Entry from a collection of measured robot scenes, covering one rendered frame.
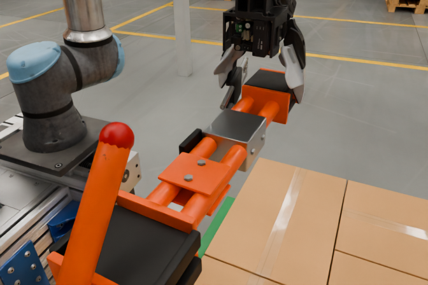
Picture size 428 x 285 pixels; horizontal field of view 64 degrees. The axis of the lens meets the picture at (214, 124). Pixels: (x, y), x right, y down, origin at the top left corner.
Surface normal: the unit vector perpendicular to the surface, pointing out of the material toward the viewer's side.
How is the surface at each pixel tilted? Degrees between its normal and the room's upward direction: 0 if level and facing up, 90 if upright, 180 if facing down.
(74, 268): 56
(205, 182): 1
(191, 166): 1
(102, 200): 67
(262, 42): 90
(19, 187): 0
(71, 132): 72
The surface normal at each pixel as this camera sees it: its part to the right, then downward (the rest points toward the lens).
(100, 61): 0.61, 0.44
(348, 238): -0.01, -0.85
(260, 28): -0.44, 0.47
